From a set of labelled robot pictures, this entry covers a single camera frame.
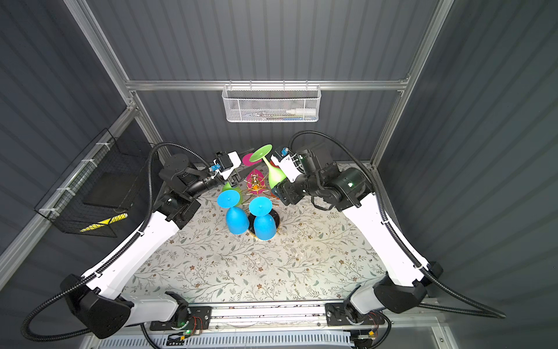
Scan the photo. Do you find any light green wine glass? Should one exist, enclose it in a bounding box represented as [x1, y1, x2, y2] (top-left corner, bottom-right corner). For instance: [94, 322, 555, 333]
[249, 144, 286, 189]

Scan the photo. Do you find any blue wine glass front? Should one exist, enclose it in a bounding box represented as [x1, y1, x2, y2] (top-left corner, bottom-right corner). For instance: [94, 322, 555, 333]
[248, 196, 277, 241]

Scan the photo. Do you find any blue wine glass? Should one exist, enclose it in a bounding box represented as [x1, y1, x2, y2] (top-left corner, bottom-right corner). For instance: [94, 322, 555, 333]
[222, 206, 249, 235]
[248, 196, 277, 241]

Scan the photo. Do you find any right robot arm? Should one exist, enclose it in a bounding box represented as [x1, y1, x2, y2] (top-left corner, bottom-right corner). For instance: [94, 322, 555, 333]
[271, 148, 443, 321]

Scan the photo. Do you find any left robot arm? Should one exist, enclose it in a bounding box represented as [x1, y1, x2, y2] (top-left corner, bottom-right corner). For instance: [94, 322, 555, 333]
[62, 152, 241, 339]

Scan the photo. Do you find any gold wine glass rack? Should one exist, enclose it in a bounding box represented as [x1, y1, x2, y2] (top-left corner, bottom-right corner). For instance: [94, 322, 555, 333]
[241, 170, 280, 240]

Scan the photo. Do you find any pink wine glass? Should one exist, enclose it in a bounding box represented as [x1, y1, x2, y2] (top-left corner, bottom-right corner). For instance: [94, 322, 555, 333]
[242, 153, 265, 195]

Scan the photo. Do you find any blue wine glass left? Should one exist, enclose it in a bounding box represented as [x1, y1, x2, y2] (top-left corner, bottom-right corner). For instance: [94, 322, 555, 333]
[222, 206, 249, 235]

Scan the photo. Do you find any floral table mat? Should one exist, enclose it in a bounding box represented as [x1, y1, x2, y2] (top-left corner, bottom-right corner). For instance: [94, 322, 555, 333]
[124, 190, 386, 303]

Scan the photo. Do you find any white marker in basket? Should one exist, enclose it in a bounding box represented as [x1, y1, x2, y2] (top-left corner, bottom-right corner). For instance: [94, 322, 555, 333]
[286, 108, 318, 118]

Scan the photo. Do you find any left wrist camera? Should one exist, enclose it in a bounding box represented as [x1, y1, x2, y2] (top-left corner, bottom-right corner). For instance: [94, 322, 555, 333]
[210, 151, 242, 180]

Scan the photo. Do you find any white wire mesh basket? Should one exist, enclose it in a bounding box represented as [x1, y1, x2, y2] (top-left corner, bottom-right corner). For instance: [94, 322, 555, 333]
[222, 82, 322, 123]

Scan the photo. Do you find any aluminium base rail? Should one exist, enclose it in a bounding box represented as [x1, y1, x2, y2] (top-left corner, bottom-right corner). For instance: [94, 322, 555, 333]
[82, 300, 437, 349]

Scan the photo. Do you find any black wire basket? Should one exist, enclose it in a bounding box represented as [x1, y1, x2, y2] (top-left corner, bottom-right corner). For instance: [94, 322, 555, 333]
[34, 128, 153, 238]

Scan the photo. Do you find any right black cable conduit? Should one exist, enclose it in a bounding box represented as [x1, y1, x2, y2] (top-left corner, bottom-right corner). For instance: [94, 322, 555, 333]
[288, 130, 507, 319]

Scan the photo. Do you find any black cable conduit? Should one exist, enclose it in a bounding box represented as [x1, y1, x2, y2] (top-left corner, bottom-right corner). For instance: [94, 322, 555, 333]
[20, 141, 212, 343]
[288, 130, 507, 319]

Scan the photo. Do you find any left black cable conduit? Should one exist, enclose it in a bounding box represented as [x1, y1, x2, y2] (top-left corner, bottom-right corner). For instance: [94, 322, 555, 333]
[20, 141, 212, 343]

